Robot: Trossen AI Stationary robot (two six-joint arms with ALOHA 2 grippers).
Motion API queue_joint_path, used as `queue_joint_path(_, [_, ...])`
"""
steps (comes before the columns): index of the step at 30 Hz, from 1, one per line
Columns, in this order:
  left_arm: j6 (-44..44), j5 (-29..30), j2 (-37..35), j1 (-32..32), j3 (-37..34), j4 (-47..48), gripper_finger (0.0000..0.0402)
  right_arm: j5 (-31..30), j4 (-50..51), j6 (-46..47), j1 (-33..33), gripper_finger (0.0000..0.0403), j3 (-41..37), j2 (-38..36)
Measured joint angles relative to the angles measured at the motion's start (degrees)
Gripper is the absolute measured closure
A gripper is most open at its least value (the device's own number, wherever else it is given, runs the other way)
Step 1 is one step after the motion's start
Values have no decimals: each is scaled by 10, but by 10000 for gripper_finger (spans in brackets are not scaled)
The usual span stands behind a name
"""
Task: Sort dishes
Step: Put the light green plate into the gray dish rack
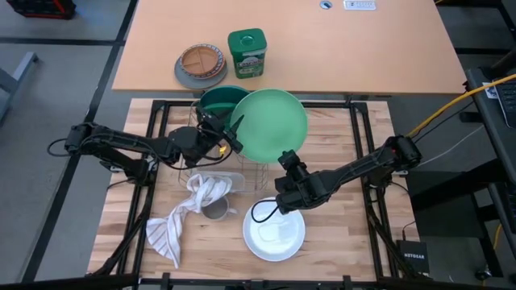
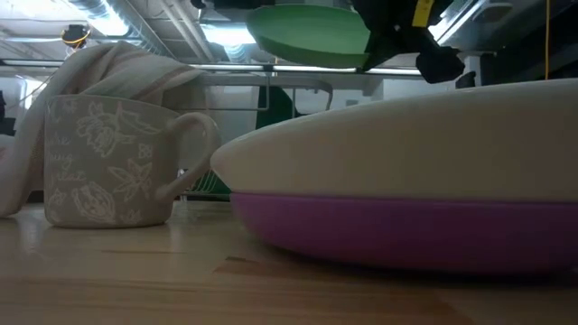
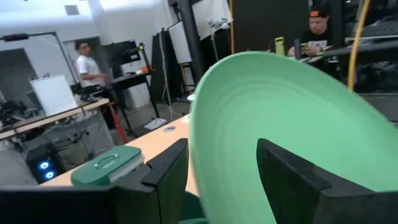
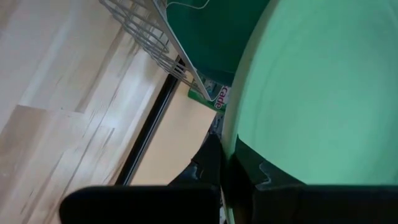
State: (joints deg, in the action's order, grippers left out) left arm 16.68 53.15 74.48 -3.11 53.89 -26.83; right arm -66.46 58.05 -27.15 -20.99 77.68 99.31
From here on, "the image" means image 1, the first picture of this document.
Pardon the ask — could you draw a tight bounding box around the green detergent tub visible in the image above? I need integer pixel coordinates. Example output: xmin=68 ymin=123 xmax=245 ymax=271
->
xmin=227 ymin=27 xmax=268 ymax=80

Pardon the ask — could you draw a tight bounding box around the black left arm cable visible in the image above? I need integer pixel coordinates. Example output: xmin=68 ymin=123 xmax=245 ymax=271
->
xmin=155 ymin=147 xmax=235 ymax=171

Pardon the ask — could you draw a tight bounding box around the beige wooden side table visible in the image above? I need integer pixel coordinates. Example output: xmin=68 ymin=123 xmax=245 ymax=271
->
xmin=111 ymin=0 xmax=468 ymax=96

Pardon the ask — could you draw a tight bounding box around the yellow hanging cable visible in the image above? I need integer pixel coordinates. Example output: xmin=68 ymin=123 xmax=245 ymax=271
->
xmin=406 ymin=73 xmax=516 ymax=139

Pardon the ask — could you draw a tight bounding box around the grey round plate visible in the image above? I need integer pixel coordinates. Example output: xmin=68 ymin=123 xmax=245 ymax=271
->
xmin=173 ymin=56 xmax=229 ymax=91

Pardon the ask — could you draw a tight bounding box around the grey metal bench leg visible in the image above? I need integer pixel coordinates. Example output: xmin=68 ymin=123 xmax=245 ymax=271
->
xmin=0 ymin=51 xmax=40 ymax=122

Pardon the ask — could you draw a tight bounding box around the black Netgear network switch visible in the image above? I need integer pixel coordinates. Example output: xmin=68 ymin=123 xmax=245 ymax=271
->
xmin=396 ymin=239 xmax=431 ymax=276

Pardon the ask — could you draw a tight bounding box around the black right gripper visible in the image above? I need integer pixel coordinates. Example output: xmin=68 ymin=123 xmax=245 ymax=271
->
xmin=274 ymin=149 xmax=327 ymax=215

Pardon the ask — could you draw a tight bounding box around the grey floral print mug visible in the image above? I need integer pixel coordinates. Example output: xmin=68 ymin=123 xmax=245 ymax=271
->
xmin=201 ymin=195 xmax=239 ymax=222

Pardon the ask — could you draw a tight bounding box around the clear plastic cutlery holder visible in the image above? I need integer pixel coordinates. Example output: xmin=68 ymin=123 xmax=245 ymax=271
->
xmin=192 ymin=170 xmax=247 ymax=195

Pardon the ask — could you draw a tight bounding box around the black keyboard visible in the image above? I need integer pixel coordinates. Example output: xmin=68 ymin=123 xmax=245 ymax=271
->
xmin=494 ymin=77 xmax=516 ymax=131

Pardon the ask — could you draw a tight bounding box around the teal green bowl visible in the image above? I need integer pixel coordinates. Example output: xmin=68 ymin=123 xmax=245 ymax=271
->
xmin=199 ymin=85 xmax=251 ymax=122

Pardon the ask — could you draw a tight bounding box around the light green plate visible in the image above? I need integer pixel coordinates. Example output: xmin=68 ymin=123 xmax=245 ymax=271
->
xmin=229 ymin=88 xmax=310 ymax=164

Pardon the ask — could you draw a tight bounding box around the thin white cable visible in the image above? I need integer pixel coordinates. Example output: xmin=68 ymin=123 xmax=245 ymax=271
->
xmin=417 ymin=124 xmax=485 ymax=169

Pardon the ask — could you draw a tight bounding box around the black office desk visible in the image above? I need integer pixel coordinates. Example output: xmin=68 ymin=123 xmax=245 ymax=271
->
xmin=464 ymin=66 xmax=516 ymax=253

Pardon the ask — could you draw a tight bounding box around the black red crate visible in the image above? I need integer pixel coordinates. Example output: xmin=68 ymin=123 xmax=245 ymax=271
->
xmin=6 ymin=0 xmax=77 ymax=20

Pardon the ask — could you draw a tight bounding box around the chrome wire dish rack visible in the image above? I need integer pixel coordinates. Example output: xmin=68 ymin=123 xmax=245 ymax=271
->
xmin=177 ymin=100 xmax=270 ymax=195

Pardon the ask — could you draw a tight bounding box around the orange divided plate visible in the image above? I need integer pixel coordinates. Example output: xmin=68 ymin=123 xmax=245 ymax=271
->
xmin=179 ymin=43 xmax=226 ymax=80

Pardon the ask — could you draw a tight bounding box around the white power outlet strip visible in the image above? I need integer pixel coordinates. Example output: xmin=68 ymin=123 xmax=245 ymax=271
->
xmin=343 ymin=0 xmax=377 ymax=11

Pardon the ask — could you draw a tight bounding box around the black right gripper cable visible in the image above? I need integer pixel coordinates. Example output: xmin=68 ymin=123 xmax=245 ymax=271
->
xmin=250 ymin=197 xmax=281 ymax=224

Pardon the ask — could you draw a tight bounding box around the black aluminium table frame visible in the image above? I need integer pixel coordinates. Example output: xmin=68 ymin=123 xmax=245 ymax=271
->
xmin=86 ymin=98 xmax=422 ymax=290

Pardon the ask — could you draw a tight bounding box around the white striped dish towel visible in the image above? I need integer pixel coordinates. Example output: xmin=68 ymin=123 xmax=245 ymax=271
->
xmin=145 ymin=172 xmax=233 ymax=269

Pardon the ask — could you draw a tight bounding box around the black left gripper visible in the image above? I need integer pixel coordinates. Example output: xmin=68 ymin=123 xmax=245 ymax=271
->
xmin=168 ymin=113 xmax=246 ymax=167

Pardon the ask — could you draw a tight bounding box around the white ceramic plate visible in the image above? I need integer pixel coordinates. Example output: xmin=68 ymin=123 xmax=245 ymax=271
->
xmin=242 ymin=197 xmax=307 ymax=263

